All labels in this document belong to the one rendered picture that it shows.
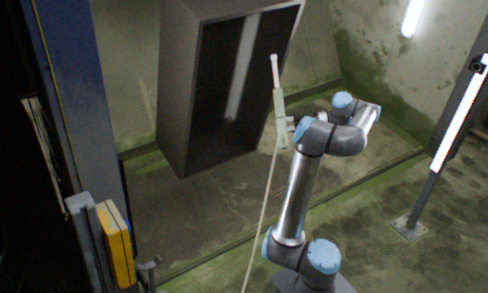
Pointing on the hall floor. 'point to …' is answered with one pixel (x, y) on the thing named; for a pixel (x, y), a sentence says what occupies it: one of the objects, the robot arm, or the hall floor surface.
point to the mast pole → (455, 141)
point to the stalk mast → (90, 242)
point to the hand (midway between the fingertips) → (279, 124)
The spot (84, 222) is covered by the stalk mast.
